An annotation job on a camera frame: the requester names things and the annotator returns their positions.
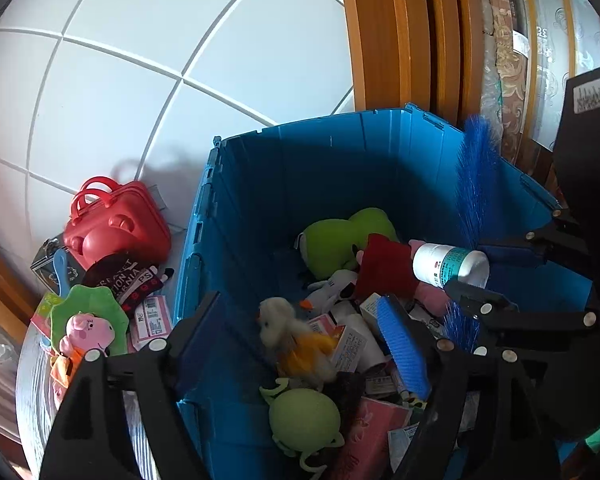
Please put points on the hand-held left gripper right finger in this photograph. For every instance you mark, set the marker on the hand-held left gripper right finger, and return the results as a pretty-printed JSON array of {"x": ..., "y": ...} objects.
[{"x": 402, "y": 350}]

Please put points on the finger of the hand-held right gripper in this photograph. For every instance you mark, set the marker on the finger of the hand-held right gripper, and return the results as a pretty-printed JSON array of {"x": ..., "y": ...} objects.
[
  {"x": 530, "y": 317},
  {"x": 540, "y": 247}
]

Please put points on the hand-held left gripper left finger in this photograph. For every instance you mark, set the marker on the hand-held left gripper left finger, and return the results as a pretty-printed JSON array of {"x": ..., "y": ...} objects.
[{"x": 195, "y": 330}]

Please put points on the white plastic bottle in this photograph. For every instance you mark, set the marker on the white plastic bottle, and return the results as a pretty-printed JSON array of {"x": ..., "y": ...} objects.
[{"x": 447, "y": 264}]

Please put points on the blue plastic crate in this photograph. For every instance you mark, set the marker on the blue plastic crate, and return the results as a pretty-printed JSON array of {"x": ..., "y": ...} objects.
[{"x": 290, "y": 185}]

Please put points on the pink barcode box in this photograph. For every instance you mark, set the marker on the pink barcode box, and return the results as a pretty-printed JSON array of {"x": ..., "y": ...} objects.
[{"x": 152, "y": 320}]

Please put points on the white medicine box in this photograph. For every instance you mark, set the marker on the white medicine box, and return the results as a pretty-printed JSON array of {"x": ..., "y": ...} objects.
[{"x": 349, "y": 347}]

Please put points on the orange white small box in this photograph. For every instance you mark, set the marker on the orange white small box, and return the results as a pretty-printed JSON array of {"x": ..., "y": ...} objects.
[{"x": 325, "y": 325}]

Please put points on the pink tissue pack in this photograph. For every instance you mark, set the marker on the pink tissue pack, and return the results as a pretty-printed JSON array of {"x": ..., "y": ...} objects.
[{"x": 372, "y": 430}]

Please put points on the pig plush red dress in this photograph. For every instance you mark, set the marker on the pig plush red dress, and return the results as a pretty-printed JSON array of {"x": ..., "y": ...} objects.
[{"x": 385, "y": 265}]

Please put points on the white yellow duck plush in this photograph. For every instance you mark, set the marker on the white yellow duck plush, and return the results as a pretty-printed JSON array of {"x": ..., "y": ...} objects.
[{"x": 285, "y": 330}]

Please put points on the blue feathery brush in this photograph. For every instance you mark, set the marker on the blue feathery brush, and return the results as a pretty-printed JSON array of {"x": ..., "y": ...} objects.
[{"x": 477, "y": 180}]

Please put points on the white spotted dog plush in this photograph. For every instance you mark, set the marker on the white spotted dog plush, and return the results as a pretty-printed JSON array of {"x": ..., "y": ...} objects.
[{"x": 335, "y": 287}]

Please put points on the maroon printed cap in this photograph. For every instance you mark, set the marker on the maroon printed cap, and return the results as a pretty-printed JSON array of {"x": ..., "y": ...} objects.
[{"x": 112, "y": 272}]

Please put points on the pink pig plush orange dress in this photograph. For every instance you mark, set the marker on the pink pig plush orange dress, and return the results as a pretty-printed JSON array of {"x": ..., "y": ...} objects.
[{"x": 87, "y": 327}]

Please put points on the green round tentacle toy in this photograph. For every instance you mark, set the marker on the green round tentacle toy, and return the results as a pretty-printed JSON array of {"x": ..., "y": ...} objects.
[{"x": 302, "y": 415}]

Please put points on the green frog plush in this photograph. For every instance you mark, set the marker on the green frog plush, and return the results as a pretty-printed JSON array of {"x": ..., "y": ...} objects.
[{"x": 340, "y": 245}]

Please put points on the red bear-face case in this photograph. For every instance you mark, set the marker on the red bear-face case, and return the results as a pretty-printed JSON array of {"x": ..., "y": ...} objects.
[{"x": 120, "y": 225}]

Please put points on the green leaf plush hat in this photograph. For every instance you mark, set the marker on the green leaf plush hat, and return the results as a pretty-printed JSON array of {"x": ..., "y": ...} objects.
[{"x": 65, "y": 317}]

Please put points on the rolled patterned fabric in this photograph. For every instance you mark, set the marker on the rolled patterned fabric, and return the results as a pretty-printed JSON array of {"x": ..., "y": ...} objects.
[{"x": 507, "y": 60}]

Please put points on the blue three-blade boomerang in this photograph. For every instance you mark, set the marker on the blue three-blade boomerang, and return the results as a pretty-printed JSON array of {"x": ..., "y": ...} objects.
[{"x": 61, "y": 270}]

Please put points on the frosted glass door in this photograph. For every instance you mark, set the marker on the frosted glass door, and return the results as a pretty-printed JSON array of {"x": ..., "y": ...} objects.
[{"x": 570, "y": 20}]

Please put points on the dark gift box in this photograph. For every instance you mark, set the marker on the dark gift box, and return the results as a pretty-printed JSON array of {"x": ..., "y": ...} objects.
[{"x": 45, "y": 267}]

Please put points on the wooden door frame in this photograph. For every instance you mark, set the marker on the wooden door frame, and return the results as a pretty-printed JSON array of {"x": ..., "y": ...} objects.
[{"x": 395, "y": 35}]

